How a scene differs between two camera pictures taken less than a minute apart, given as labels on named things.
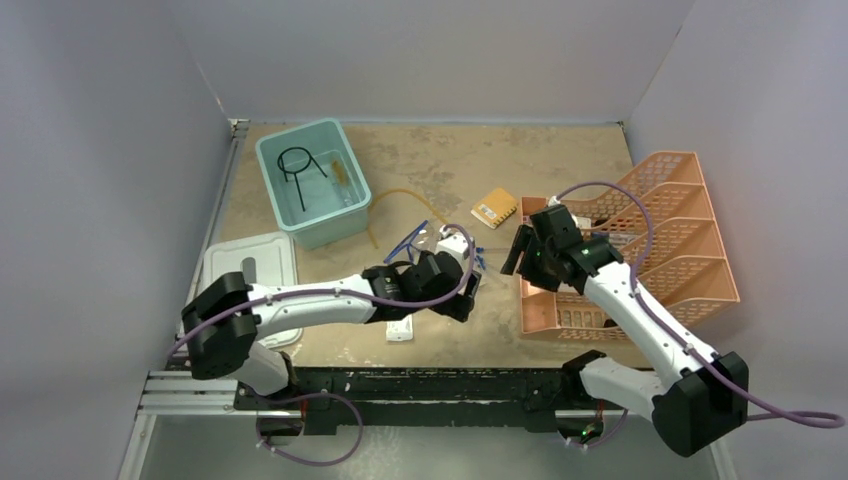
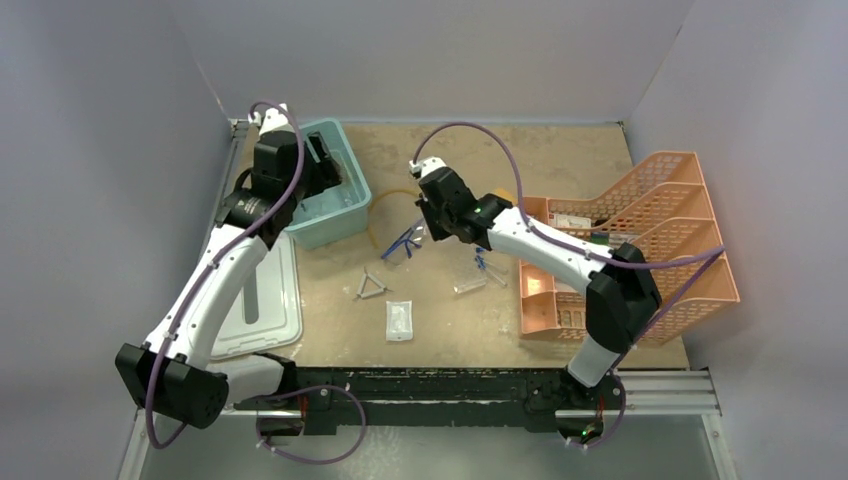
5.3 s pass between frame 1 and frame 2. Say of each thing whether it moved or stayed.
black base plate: stayed
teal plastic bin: stayed
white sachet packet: stayed
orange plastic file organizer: stayed
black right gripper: moved
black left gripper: moved
